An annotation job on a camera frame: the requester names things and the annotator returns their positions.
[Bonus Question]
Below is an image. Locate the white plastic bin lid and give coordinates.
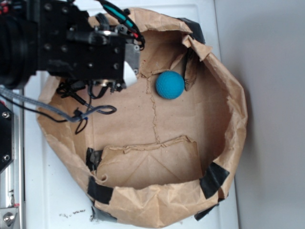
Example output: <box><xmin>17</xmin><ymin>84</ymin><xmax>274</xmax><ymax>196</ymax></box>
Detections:
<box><xmin>24</xmin><ymin>0</ymin><xmax>239</xmax><ymax>229</ymax></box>

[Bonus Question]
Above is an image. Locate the aluminium extrusion rail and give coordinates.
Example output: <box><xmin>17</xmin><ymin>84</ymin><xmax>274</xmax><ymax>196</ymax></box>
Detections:
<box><xmin>0</xmin><ymin>93</ymin><xmax>25</xmax><ymax>229</ymax></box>

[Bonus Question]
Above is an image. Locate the brown paper bag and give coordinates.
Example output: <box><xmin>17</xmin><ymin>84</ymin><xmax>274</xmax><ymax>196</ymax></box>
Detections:
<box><xmin>37</xmin><ymin>8</ymin><xmax>248</xmax><ymax>228</ymax></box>

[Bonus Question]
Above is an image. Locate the blue golf ball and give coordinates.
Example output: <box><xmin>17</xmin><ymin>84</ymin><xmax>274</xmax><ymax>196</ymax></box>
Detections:
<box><xmin>155</xmin><ymin>71</ymin><xmax>185</xmax><ymax>100</ymax></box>

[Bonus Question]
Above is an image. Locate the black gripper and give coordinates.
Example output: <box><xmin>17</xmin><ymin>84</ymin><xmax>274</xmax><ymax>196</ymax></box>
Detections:
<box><xmin>36</xmin><ymin>0</ymin><xmax>141</xmax><ymax>88</ymax></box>

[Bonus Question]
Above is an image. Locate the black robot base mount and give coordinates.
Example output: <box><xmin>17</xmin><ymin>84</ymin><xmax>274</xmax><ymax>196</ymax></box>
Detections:
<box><xmin>0</xmin><ymin>102</ymin><xmax>14</xmax><ymax>173</ymax></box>

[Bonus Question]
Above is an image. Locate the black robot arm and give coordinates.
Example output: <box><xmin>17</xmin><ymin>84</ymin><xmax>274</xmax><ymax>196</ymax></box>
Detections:
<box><xmin>0</xmin><ymin>0</ymin><xmax>145</xmax><ymax>89</ymax></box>

